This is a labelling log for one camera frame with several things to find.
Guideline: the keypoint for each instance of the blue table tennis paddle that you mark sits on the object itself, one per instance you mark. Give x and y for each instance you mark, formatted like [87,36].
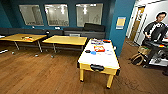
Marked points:
[93,52]

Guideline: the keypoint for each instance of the orange snack bag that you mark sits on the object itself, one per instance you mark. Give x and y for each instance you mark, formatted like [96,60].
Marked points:
[97,41]

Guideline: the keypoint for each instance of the dark grey sofa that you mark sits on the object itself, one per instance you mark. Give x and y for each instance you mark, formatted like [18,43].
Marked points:
[26,31]
[91,30]

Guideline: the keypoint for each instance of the long wooden table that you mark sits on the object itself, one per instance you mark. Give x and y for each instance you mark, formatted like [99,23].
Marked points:
[65,40]
[20,37]

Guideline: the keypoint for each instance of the brown backpack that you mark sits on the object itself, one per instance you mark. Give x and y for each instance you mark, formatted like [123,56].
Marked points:
[136,59]

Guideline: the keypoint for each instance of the brown wooden door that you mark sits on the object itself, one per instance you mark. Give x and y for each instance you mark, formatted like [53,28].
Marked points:
[136,23]

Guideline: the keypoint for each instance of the small dark printed box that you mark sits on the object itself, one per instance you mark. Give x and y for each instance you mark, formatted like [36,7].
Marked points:
[27,38]

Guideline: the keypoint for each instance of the black wheeled cart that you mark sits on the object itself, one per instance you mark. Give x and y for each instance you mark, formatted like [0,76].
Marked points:
[156,53]

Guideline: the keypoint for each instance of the person in dark shirt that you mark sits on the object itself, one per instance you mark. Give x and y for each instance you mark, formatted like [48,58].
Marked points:
[156,28]

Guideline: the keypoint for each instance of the glass wall window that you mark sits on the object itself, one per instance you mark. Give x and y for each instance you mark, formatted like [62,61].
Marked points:
[89,14]
[31,15]
[56,15]

